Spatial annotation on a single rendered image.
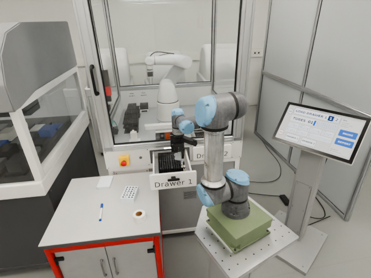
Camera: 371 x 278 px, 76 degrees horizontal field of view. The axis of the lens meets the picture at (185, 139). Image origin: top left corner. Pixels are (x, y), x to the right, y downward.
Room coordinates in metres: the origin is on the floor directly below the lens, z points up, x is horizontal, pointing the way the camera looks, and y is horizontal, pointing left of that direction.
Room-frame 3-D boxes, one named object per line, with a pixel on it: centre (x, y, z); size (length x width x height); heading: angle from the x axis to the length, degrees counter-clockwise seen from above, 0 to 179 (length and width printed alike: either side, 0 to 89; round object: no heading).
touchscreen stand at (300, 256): (1.47, -0.90, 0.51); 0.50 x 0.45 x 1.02; 134
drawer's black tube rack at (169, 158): (1.41, 0.11, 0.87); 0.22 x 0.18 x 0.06; 6
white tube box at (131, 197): (1.21, 0.36, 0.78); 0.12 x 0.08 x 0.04; 175
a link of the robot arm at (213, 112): (0.91, -0.13, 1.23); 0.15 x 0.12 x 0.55; 113
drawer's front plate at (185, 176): (1.21, 0.08, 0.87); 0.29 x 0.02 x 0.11; 96
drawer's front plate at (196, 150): (1.55, -0.20, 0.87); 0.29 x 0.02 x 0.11; 96
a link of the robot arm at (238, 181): (0.96, -0.25, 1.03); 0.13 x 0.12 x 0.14; 113
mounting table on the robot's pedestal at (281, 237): (0.94, -0.27, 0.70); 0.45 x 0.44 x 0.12; 29
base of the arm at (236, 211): (0.96, -0.25, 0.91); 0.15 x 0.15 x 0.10
